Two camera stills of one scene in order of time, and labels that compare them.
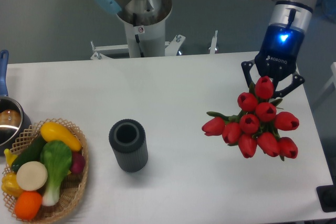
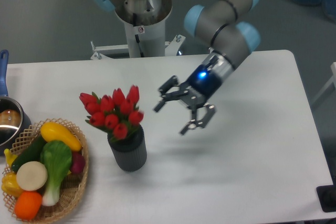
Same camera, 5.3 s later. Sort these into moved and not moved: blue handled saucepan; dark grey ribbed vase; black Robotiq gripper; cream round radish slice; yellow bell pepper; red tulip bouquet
Moved: black Robotiq gripper; red tulip bouquet
Not moved: yellow bell pepper; blue handled saucepan; cream round radish slice; dark grey ribbed vase
